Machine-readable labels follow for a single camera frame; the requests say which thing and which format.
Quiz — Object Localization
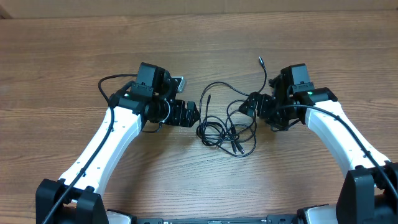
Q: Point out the black USB cable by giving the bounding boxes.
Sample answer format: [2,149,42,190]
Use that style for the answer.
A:
[195,56,268,158]

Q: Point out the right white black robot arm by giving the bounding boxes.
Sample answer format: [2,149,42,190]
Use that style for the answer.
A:
[239,63,397,223]

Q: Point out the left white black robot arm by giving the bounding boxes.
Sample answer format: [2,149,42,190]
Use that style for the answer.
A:
[35,62,200,223]

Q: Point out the cardboard backdrop panel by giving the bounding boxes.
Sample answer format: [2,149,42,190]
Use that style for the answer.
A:
[1,0,397,19]

